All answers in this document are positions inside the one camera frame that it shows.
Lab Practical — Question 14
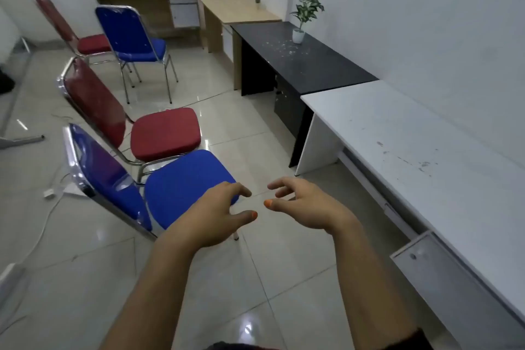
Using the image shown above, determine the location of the person's left hand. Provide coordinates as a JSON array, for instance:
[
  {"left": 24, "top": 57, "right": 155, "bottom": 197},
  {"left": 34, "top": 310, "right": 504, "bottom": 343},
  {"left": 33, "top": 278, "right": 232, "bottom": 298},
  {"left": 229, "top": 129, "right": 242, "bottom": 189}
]
[{"left": 162, "top": 181, "right": 259, "bottom": 249}]

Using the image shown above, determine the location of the person's right hand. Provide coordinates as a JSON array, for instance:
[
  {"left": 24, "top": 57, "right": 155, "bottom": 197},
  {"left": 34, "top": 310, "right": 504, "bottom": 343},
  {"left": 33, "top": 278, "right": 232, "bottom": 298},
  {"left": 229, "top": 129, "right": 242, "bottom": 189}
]
[{"left": 264, "top": 176, "right": 364, "bottom": 236}]

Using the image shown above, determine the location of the blue chair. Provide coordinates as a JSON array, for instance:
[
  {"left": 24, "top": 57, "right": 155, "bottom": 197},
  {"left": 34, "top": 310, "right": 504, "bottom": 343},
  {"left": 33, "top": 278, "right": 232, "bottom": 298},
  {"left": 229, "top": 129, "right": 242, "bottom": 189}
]
[
  {"left": 62, "top": 123, "right": 243, "bottom": 242},
  {"left": 95, "top": 5, "right": 179, "bottom": 105}
]

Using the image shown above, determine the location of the red chair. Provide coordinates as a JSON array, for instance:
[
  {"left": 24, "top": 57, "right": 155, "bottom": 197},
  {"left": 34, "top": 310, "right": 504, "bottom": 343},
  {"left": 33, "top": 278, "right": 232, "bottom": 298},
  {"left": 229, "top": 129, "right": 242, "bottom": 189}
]
[
  {"left": 56, "top": 56, "right": 202, "bottom": 182},
  {"left": 29, "top": 0, "right": 136, "bottom": 84}
]

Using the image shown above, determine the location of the person's left forearm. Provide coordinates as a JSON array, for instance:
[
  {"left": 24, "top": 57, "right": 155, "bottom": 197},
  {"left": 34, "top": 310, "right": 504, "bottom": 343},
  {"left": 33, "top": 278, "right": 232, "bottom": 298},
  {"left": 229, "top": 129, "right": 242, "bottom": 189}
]
[{"left": 100, "top": 232, "right": 197, "bottom": 350}]

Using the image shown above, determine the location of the person's right forearm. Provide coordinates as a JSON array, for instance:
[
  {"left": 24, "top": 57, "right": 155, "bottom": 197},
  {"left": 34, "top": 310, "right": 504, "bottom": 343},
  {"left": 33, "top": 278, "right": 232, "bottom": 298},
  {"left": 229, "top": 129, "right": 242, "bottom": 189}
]
[{"left": 332, "top": 218, "right": 435, "bottom": 350}]

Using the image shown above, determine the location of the person's plaid shirt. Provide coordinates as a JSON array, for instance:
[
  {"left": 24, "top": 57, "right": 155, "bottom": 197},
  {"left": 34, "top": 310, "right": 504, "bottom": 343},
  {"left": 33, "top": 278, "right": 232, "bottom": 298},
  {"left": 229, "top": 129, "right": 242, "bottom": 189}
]
[{"left": 205, "top": 341, "right": 282, "bottom": 350}]

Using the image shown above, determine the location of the white table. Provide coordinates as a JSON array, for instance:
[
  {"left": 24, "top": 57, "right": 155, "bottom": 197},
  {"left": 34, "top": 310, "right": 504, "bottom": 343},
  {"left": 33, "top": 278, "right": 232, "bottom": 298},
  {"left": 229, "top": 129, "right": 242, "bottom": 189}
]
[{"left": 295, "top": 79, "right": 525, "bottom": 350}]

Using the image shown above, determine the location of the black table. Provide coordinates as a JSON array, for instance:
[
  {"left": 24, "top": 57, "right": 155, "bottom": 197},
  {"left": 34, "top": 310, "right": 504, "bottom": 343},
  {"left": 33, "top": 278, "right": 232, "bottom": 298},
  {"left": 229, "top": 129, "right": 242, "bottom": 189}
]
[{"left": 230, "top": 20, "right": 379, "bottom": 169}]

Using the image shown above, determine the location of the green plant in white pot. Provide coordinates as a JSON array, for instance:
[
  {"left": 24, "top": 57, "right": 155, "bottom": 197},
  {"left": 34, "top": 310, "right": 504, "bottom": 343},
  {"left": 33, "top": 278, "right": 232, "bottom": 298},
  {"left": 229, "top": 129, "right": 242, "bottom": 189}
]
[{"left": 289, "top": 0, "right": 325, "bottom": 44}]

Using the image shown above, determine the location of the metal stand leg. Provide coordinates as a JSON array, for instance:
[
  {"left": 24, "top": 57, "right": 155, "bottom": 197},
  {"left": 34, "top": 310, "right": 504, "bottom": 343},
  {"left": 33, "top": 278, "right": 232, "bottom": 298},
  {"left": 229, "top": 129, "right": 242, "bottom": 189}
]
[{"left": 0, "top": 134, "right": 45, "bottom": 150}]

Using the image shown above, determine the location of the black bag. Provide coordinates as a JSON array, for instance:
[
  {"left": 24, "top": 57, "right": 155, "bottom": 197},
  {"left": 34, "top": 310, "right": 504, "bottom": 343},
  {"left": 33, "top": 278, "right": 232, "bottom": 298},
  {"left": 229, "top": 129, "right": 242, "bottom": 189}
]
[{"left": 0, "top": 68, "right": 16, "bottom": 95}]

